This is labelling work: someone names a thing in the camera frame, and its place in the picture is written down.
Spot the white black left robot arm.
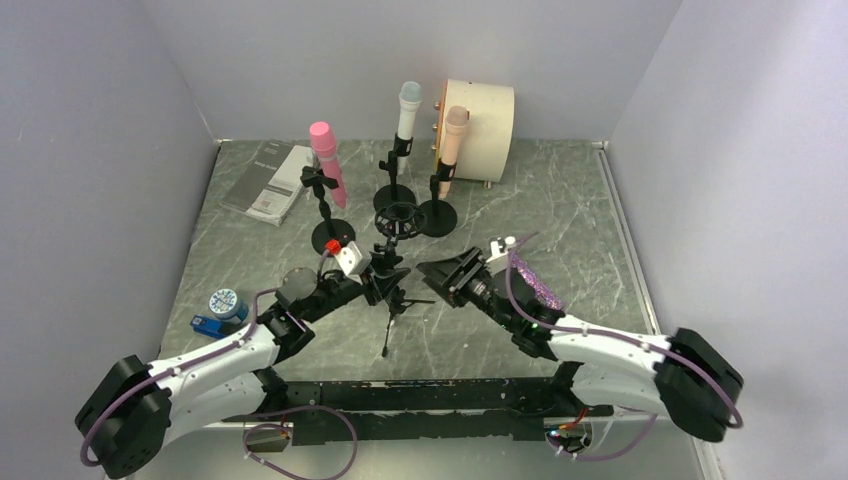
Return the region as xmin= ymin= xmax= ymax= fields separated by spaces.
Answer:
xmin=74 ymin=265 xmax=411 ymax=479

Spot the round blue white sticker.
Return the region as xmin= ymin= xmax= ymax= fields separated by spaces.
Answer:
xmin=208 ymin=288 xmax=249 ymax=323

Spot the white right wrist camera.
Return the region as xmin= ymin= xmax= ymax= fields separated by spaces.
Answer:
xmin=487 ymin=235 xmax=517 ymax=263

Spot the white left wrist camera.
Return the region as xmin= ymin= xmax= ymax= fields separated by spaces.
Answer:
xmin=325 ymin=239 xmax=372 ymax=276

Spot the peach microphone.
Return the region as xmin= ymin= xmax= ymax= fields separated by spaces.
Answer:
xmin=437 ymin=105 xmax=470 ymax=199

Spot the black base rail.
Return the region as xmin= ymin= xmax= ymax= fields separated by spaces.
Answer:
xmin=240 ymin=377 xmax=614 ymax=446

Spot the purple glitter microphone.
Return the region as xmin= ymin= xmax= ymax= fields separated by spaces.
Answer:
xmin=511 ymin=256 xmax=564 ymax=310

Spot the black tripod shock-mount stand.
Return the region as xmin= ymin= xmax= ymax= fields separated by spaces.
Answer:
xmin=373 ymin=202 xmax=433 ymax=358

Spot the pink microphone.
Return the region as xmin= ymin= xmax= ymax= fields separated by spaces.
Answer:
xmin=309 ymin=121 xmax=347 ymax=209

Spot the cream cylindrical speaker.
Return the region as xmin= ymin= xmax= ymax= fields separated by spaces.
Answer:
xmin=433 ymin=79 xmax=515 ymax=187

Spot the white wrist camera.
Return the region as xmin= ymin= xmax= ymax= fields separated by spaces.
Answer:
xmin=487 ymin=235 xmax=517 ymax=263
xmin=325 ymin=239 xmax=372 ymax=276

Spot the blue box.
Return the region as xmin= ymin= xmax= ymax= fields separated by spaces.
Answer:
xmin=189 ymin=315 xmax=233 ymax=339

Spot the grey white booklet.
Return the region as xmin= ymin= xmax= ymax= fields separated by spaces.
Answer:
xmin=219 ymin=140 xmax=315 ymax=227

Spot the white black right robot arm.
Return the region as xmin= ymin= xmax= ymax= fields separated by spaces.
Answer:
xmin=416 ymin=248 xmax=744 ymax=443

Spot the black round-base mic stand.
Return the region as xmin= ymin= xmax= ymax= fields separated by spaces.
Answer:
xmin=420 ymin=163 xmax=458 ymax=238
xmin=372 ymin=135 xmax=418 ymax=211
xmin=300 ymin=166 xmax=356 ymax=254

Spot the white microphone silver grille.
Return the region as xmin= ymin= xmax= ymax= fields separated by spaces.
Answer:
xmin=394 ymin=81 xmax=422 ymax=174

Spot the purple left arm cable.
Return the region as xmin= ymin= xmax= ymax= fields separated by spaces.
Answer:
xmin=79 ymin=251 xmax=359 ymax=480

